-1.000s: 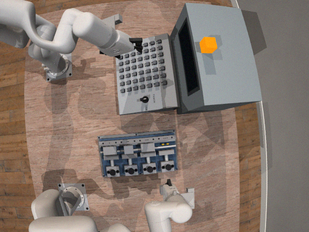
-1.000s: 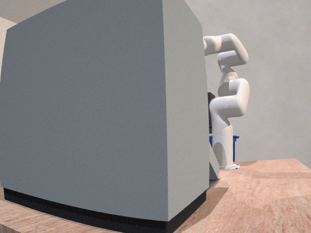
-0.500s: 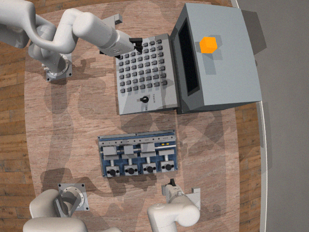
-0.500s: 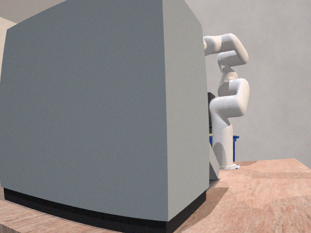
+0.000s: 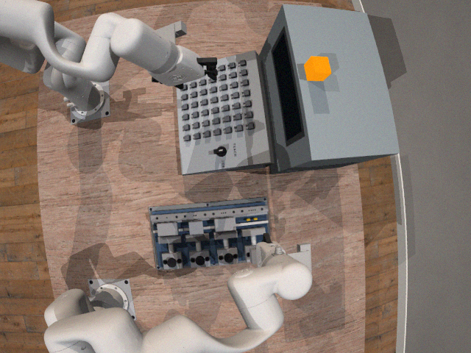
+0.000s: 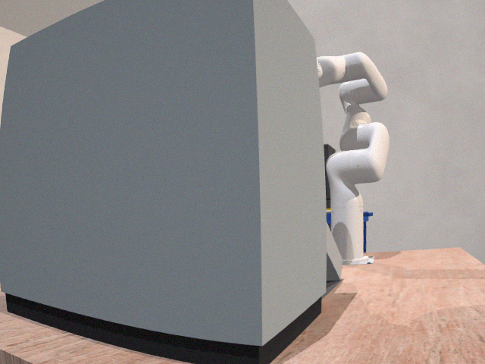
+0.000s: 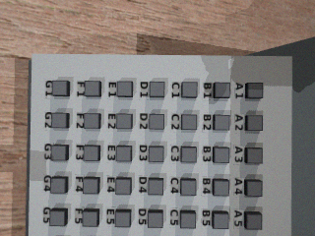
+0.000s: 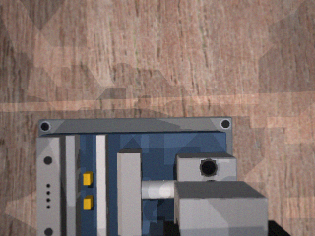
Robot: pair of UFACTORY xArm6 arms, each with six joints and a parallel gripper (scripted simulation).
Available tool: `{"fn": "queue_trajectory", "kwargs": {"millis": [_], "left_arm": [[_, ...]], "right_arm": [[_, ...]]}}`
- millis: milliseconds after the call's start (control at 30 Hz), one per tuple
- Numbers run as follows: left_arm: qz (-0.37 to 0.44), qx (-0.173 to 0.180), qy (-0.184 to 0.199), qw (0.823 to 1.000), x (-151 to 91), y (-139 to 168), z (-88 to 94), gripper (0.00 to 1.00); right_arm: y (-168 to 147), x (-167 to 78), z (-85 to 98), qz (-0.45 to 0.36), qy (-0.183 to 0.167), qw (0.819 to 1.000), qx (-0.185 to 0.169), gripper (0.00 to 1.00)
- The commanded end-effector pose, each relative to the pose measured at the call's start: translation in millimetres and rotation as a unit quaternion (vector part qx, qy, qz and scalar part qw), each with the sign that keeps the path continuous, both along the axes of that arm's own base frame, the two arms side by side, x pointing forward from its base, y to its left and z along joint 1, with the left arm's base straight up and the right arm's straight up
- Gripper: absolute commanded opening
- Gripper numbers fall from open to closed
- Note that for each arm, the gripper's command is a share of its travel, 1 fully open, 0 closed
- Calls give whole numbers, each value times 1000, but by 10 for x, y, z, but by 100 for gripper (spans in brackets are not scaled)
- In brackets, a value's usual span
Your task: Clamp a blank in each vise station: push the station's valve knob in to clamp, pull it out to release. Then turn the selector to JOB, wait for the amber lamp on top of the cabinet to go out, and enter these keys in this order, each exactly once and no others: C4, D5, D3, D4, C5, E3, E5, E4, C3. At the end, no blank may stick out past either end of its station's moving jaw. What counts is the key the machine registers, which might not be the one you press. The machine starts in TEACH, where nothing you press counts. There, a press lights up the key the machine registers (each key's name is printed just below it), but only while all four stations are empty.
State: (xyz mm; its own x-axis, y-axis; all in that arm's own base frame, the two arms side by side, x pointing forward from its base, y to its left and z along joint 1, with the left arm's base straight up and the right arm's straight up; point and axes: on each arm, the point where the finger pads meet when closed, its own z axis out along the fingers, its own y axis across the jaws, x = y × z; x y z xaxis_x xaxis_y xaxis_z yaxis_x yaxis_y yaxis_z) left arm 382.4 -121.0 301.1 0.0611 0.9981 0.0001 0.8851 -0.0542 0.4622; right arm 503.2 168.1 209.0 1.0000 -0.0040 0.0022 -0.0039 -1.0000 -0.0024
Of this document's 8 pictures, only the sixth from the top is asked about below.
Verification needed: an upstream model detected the grey cabinet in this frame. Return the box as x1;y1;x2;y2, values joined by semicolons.
0;0;343;364

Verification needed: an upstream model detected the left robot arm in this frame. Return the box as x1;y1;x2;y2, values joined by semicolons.
317;52;390;264

